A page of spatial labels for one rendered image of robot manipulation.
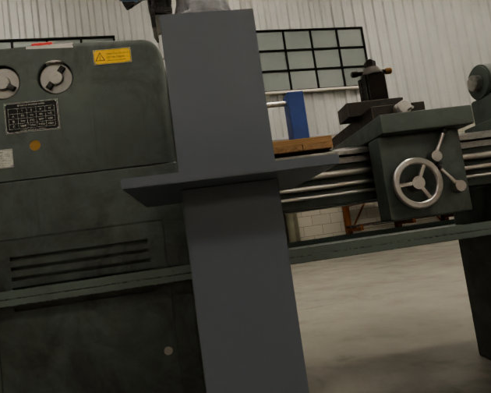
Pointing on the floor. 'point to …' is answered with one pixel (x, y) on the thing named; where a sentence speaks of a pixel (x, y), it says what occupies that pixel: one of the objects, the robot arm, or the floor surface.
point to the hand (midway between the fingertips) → (155, 39)
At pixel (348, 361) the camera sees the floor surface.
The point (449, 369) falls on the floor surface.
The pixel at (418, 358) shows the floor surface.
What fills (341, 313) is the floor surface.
